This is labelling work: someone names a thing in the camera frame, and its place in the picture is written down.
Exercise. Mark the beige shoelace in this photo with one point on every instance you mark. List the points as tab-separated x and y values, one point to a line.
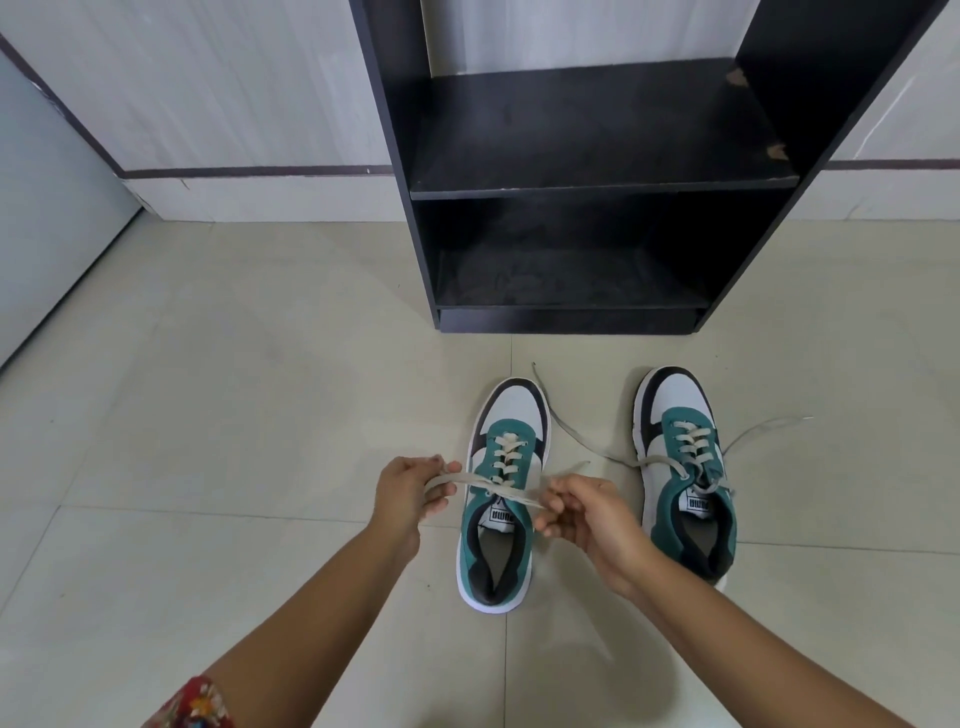
496	491
688	435

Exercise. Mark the black wooden shoe rack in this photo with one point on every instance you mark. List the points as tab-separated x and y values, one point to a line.
600	135

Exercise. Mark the red floral sleeve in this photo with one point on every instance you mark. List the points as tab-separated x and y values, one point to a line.
191	705

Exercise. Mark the green white black sneaker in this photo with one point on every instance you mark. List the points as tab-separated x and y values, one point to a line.
686	517
501	559

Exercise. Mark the person's right fingers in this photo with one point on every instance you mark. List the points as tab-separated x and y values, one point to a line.
562	510

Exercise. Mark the person's right forearm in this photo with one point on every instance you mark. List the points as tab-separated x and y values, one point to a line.
750	645

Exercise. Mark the person's right hand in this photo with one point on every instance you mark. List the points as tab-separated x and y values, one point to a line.
604	529

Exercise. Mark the person's left fingers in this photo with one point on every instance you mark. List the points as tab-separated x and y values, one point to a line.
439	487

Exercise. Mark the person's left forearm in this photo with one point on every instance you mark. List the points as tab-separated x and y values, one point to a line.
322	637

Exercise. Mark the person's left hand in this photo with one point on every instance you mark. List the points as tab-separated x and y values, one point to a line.
399	504

